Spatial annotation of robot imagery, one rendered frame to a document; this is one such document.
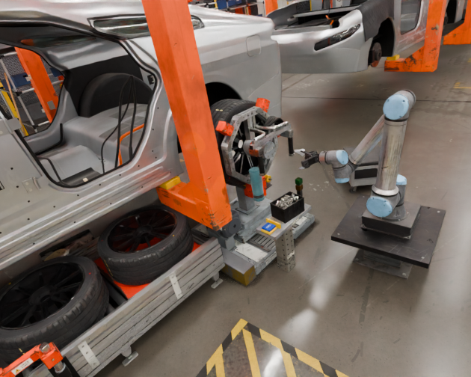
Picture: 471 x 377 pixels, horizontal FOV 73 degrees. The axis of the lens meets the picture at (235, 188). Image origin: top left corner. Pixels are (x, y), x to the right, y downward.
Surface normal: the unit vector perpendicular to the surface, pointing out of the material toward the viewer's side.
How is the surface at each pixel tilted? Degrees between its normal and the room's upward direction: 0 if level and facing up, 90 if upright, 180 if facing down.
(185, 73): 90
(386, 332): 0
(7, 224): 92
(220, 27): 75
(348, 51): 91
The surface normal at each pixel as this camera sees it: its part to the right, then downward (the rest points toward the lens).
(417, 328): -0.16, -0.85
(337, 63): -0.13, 0.74
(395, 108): -0.65, 0.33
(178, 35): 0.70, 0.26
